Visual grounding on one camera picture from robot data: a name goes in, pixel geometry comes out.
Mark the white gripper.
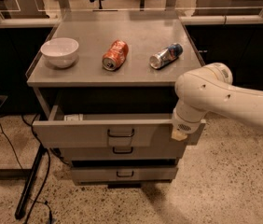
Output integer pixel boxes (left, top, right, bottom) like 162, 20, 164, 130
172, 100, 206, 141

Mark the grey top drawer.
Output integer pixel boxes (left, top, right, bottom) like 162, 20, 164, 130
33, 105, 205, 148

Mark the grey drawer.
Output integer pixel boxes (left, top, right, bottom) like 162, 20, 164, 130
71, 166, 178, 183
33, 105, 205, 148
60, 145, 186, 161

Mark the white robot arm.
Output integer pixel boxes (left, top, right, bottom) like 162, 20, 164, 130
172, 63, 263, 140

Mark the grey middle drawer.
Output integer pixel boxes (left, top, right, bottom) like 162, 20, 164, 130
60, 145, 186, 161

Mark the grey metal drawer cabinet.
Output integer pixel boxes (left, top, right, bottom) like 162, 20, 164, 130
28, 11, 201, 184

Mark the grey bottom drawer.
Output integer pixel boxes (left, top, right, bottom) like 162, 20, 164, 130
71, 166, 178, 183

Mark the blue silver soda can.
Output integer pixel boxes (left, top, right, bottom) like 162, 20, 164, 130
149, 43, 183, 69

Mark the orange soda can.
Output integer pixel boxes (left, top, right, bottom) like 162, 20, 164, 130
102, 40, 129, 71

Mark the white ceramic bowl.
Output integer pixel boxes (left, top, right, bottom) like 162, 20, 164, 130
40, 37, 79, 68

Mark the black table leg base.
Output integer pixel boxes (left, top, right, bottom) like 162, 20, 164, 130
14, 145, 45, 220

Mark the white horizontal rail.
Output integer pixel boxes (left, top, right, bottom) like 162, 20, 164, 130
0, 15, 263, 29

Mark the black floor cable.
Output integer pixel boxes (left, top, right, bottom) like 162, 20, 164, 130
0, 105, 70, 224

